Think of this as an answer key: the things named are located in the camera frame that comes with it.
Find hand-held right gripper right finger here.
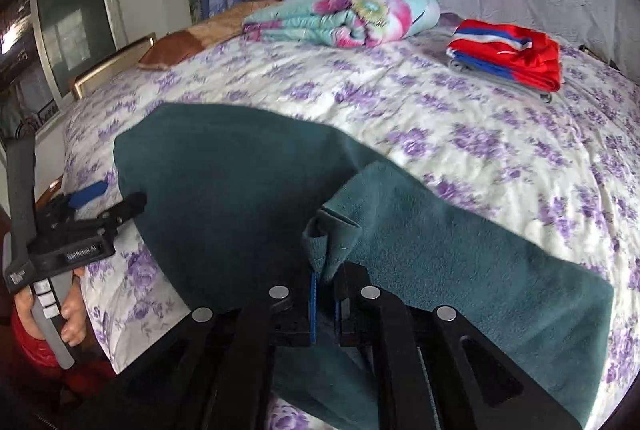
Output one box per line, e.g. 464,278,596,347
332,262,583,430

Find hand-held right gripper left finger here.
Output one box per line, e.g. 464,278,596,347
95,272,321,430

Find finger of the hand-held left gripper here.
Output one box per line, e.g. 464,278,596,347
67,181,109,208
97,191,148,229

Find dark green fleece pants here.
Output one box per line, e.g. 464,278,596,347
112,102,615,430

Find person's left forearm red sleeve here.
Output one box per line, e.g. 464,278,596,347
10,310,116,383

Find person's left hand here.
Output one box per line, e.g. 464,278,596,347
15,270,96,347

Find golden wooden headboard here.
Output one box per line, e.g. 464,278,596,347
70,35,156,101

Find brown pillow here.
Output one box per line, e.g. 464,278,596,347
137,0,283,71

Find white framed glass door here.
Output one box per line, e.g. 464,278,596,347
30,0,118,111

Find purple floral bed sheet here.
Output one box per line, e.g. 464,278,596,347
62,17,640,430

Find folded grey garment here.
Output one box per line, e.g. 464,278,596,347
447,55,556,103

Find folded teal pink floral quilt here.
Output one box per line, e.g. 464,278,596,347
242,0,441,48

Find folded red white blue garment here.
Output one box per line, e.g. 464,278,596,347
446,19,563,93

